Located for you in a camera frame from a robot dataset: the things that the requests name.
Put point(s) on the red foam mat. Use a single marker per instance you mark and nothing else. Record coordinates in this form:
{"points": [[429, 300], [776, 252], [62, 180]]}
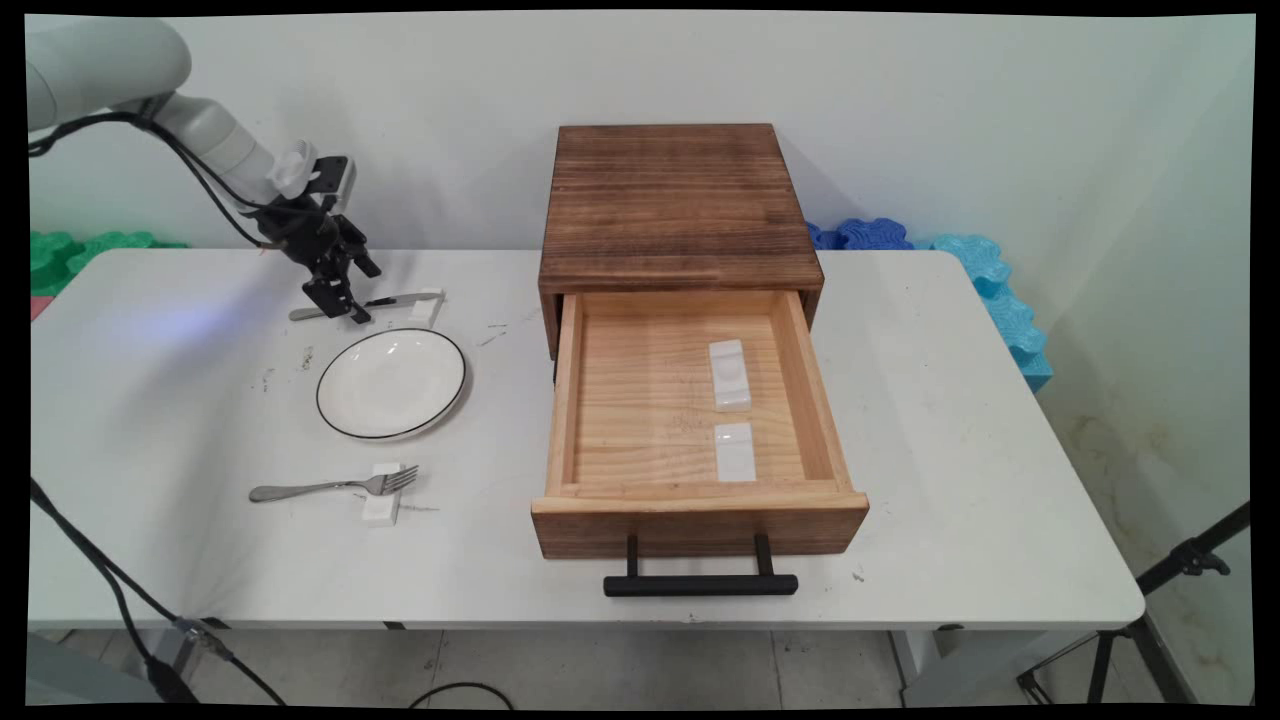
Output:
{"points": [[40, 305]]}

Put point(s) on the dark brown wooden cabinet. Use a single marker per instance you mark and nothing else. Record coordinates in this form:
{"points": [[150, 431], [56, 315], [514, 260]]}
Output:
{"points": [[675, 205]]}

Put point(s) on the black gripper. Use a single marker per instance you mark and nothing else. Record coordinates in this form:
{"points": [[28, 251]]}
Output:
{"points": [[310, 235]]}

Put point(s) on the light blue foam mat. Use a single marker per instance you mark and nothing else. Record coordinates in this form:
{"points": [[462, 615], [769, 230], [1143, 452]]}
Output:
{"points": [[1005, 300]]}

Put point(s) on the light wooden drawer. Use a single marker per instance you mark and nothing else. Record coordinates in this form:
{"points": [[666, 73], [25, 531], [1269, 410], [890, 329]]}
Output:
{"points": [[690, 420]]}

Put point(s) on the white ceramic cutlery rest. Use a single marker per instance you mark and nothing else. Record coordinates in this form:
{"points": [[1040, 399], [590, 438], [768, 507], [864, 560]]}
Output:
{"points": [[382, 505], [730, 375], [734, 452], [424, 311]]}

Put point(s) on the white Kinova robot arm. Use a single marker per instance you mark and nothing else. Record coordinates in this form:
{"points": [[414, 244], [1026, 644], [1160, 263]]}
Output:
{"points": [[130, 90]]}

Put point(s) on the silver fork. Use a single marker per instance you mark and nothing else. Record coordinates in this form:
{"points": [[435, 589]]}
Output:
{"points": [[335, 485]]}

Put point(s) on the dark blue foam mat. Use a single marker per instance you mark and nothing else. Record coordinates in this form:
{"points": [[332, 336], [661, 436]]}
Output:
{"points": [[865, 235]]}

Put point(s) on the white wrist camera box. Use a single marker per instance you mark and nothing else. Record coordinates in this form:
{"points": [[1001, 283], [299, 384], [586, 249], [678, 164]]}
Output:
{"points": [[338, 182]]}

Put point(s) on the green foam mat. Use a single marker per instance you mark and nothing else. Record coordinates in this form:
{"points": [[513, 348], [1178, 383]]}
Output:
{"points": [[60, 255]]}

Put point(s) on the white table leg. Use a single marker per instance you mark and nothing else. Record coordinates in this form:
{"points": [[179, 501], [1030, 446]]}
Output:
{"points": [[165, 660], [925, 660]]}

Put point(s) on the silver table knife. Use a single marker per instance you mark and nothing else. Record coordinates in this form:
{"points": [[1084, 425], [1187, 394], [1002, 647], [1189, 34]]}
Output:
{"points": [[395, 300]]}

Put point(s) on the white plate with black rim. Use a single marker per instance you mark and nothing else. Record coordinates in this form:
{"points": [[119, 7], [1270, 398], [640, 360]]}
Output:
{"points": [[392, 383]]}

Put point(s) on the black tripod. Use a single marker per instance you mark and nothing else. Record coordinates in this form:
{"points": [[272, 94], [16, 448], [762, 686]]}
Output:
{"points": [[1150, 620]]}

